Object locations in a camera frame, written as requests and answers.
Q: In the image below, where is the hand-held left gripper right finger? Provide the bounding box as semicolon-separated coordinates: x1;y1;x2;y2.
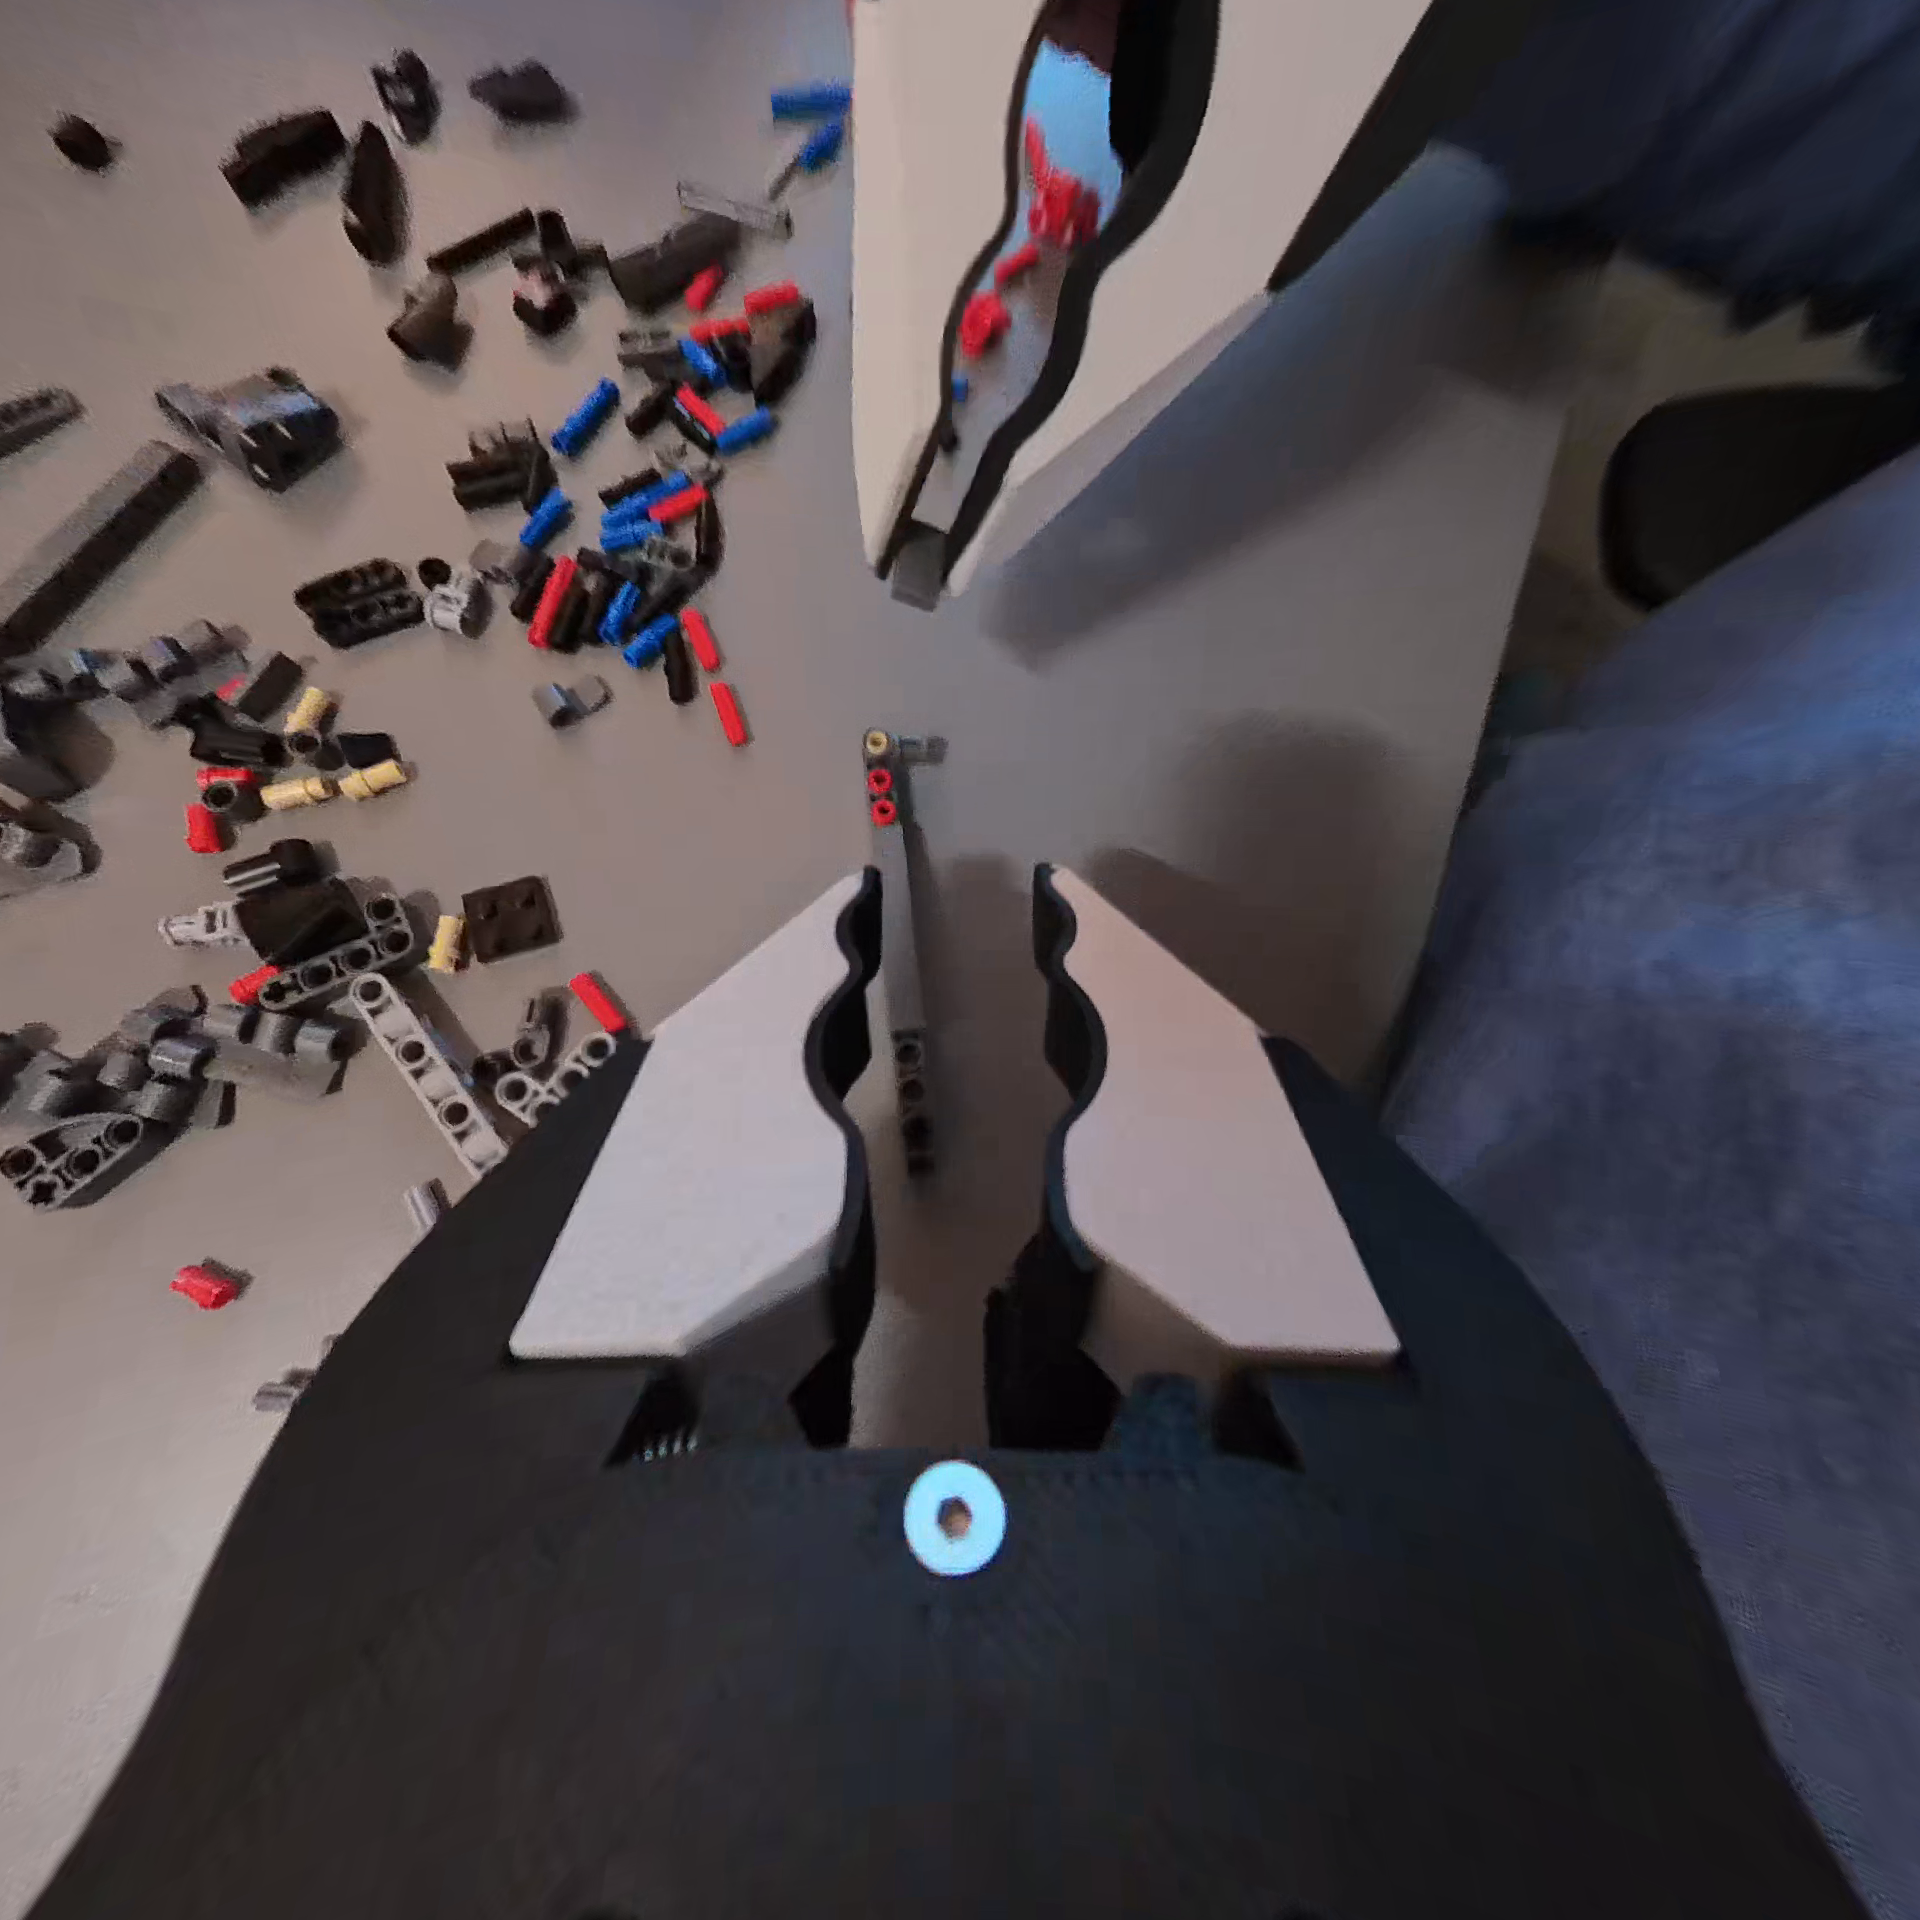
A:
1031;863;1403;1453

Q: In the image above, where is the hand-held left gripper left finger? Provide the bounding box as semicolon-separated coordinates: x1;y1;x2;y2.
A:
508;867;882;1449

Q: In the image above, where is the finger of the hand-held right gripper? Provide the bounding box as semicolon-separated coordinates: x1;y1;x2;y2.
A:
848;0;1051;599
914;0;1439;601

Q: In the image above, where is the grey lego beam with red pins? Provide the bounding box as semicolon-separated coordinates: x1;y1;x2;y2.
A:
860;727;952;1180

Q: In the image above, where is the cluster of coloured lego pins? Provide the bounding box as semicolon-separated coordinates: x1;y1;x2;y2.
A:
445;79;857;751

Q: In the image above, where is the person's right forearm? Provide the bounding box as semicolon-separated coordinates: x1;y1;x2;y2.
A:
1441;0;1920;354

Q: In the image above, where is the cluster of grey lego connectors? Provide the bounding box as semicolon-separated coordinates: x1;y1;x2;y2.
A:
0;616;634;1413

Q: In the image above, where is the black square lego plate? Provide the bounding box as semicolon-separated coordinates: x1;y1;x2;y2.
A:
460;874;564;965

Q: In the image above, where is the group of black lego panels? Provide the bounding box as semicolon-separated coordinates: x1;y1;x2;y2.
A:
47;53;753;369

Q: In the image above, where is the dark grey angled lego connector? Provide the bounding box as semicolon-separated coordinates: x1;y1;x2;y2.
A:
159;369;345;493

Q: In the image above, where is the long dark grey lego beam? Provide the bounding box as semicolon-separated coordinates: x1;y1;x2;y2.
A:
0;440;209;664

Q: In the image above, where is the black office chair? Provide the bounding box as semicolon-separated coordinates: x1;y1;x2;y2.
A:
1599;381;1920;609

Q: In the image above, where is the person's left leg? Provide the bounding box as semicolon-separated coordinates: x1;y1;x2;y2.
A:
1381;451;1920;1920

